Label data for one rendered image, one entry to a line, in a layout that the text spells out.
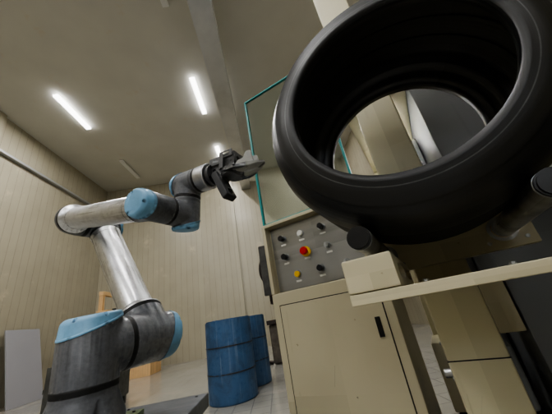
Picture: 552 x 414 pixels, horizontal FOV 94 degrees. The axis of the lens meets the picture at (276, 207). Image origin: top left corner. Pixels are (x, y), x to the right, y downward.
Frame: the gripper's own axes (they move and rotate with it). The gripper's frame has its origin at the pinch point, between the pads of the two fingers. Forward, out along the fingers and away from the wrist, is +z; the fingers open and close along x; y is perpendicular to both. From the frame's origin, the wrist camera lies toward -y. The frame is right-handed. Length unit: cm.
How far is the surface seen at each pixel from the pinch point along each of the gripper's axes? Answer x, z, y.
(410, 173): -12.9, 37.9, -19.3
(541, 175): -11, 54, -23
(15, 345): 206, -800, -116
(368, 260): -10.4, 28.5, -32.6
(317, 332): 59, -10, -53
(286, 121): -12.6, 15.4, 1.2
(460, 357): 27, 40, -54
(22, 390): 230, -775, -206
